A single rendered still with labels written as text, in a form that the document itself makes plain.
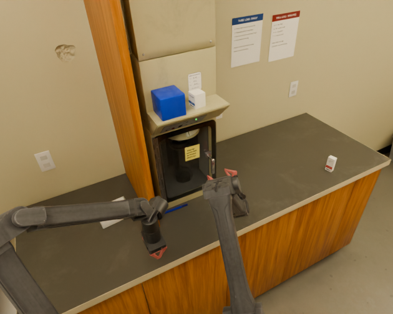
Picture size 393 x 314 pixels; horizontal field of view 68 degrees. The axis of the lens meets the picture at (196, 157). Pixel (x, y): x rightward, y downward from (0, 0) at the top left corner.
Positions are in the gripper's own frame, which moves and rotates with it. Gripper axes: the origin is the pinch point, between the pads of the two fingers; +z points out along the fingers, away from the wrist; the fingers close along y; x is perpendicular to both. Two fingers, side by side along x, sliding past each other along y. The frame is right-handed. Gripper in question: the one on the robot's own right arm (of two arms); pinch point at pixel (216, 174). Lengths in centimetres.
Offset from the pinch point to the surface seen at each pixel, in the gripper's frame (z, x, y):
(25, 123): 54, -24, 73
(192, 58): 11, -53, 5
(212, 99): 6.4, -36.1, -1.4
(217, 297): -18, 77, 10
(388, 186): 12, 116, -205
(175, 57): 11, -55, 12
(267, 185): -2.2, 20.9, -31.2
